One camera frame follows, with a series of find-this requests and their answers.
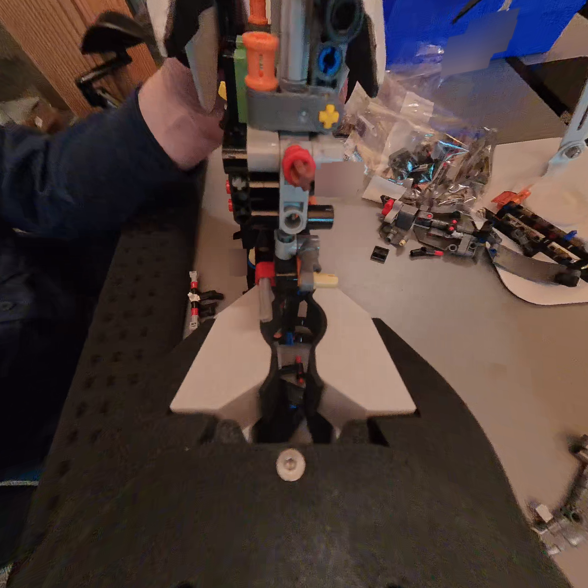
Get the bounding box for grey lego assembly red axles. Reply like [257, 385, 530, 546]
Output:
[378, 194, 491, 259]

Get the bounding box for lego car chassis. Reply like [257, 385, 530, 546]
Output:
[220, 0, 366, 323]

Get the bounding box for grey curved lego chain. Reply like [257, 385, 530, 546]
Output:
[527, 433, 588, 557]

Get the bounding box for dark grey curved lego panel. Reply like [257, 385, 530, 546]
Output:
[486, 240, 582, 288]

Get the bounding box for white lamp base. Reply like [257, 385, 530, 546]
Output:
[478, 137, 588, 307]

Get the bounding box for dark chair frames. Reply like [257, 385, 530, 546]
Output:
[75, 10, 149, 109]

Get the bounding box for person's left forearm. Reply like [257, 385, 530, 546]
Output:
[0, 59, 227, 240]

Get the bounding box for orange lego seat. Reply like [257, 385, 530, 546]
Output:
[490, 185, 534, 208]

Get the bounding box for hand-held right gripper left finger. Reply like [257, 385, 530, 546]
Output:
[170, 287, 276, 443]

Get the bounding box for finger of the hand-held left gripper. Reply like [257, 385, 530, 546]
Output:
[146, 0, 221, 114]
[345, 0, 387, 99]

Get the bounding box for clear bag of lego parts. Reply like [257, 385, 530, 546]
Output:
[341, 68, 500, 208]

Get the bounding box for black lego frame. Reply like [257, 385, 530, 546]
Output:
[481, 201, 588, 282]

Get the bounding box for blue plastic bin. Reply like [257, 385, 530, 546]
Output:
[383, 0, 588, 63]

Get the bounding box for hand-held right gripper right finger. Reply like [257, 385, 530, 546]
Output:
[305, 286, 417, 443]

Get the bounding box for silver metal bar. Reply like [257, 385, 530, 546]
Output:
[543, 89, 588, 176]

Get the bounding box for person's navy clothing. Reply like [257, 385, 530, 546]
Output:
[0, 220, 116, 570]

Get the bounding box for black lego axle assembly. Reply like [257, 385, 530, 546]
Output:
[183, 270, 226, 339]

